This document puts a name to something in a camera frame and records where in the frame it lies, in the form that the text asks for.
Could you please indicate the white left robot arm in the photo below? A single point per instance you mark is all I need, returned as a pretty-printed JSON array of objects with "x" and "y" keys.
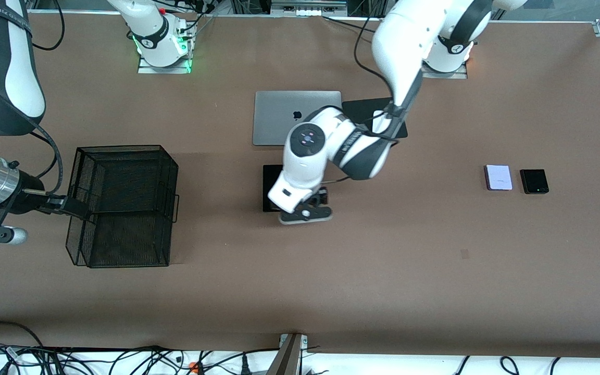
[{"x": 409, "y": 41}]

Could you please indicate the large black smartphone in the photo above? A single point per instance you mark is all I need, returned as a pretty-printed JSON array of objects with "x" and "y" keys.
[{"x": 271, "y": 187}]

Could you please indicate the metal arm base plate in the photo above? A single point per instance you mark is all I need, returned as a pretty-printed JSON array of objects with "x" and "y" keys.
[
  {"x": 164, "y": 70},
  {"x": 451, "y": 76}
]

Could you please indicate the small black flip phone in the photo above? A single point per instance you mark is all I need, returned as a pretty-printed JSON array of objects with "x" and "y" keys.
[{"x": 534, "y": 182}]

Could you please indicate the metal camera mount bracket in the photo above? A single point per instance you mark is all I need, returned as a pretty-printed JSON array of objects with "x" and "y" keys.
[{"x": 289, "y": 359}]

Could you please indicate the black mouse pad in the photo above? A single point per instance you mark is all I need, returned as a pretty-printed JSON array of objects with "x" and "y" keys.
[{"x": 401, "y": 122}]

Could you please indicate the grey socket strip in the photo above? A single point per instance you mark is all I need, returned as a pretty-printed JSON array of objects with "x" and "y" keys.
[{"x": 305, "y": 9}]

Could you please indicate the white computer mouse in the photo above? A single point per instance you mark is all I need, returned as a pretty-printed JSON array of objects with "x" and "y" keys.
[{"x": 378, "y": 121}]

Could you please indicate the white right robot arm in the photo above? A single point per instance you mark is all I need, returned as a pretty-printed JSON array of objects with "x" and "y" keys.
[{"x": 8, "y": 62}]

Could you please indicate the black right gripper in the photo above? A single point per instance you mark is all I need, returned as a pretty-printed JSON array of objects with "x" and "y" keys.
[{"x": 28, "y": 191}]

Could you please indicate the black mesh two-tier tray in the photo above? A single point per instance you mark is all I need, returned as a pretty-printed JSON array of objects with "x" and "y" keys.
[{"x": 159, "y": 172}]

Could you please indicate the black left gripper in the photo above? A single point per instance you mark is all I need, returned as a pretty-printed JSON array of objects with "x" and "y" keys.
[{"x": 322, "y": 197}]

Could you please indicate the silver closed laptop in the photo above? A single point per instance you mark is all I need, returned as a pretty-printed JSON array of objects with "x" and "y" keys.
[{"x": 274, "y": 114}]

